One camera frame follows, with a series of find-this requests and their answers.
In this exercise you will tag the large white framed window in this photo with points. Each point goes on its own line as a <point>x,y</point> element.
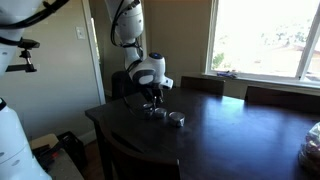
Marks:
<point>260,40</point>

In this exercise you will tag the black rounded chair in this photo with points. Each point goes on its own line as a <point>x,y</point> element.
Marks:
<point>120,86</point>

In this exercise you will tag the black plastic crate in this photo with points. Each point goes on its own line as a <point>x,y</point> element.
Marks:
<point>75,150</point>

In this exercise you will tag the brown curved back chair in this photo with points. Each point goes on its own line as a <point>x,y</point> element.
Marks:
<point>140,166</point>

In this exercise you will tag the black camera on clamp mount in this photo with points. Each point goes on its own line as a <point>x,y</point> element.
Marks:
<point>28,44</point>

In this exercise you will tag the second largest steel measuring cup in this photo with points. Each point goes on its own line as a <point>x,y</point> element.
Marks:
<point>147,109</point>

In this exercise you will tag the dark wooden dining chair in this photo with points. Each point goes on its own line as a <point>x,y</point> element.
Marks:
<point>283,100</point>
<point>206,86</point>

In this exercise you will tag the white wall light switch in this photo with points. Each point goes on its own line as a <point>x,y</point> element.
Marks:
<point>80,33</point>

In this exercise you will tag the beige robot stand platform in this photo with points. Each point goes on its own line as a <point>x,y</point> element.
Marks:
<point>66,170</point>

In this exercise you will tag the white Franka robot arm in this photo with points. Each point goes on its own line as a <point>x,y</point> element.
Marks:
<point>130,20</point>

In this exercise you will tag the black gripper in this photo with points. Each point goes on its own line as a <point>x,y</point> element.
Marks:
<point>153,91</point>

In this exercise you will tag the white door frame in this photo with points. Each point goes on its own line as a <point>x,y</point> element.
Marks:
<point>96,66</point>

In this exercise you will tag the black tool with red part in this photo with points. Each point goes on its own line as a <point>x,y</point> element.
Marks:
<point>46,155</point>

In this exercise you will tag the small dark object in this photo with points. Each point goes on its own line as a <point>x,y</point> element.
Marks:
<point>176,119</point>

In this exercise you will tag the small blue purple object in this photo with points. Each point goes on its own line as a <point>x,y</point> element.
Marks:
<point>226,74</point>

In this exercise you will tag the clear plastic bag with food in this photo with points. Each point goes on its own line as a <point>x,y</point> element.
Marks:
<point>311,150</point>

